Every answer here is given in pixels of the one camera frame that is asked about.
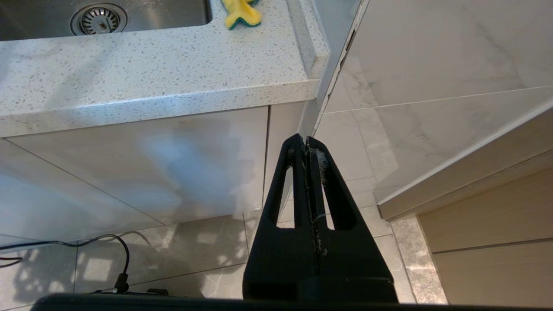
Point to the metal sink drain strainer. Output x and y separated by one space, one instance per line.
98 19

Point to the beige wooden cabinet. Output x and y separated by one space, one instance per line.
497 216

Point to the narrow grey cabinet panel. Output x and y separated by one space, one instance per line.
281 125

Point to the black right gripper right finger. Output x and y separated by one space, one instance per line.
358 268

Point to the light grey cabinet door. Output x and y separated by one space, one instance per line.
173 160
43 198

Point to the stainless steel sink basin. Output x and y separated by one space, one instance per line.
164 13

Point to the yellow and green sponge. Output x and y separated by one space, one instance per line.
242 13

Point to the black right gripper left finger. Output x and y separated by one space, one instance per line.
276 268

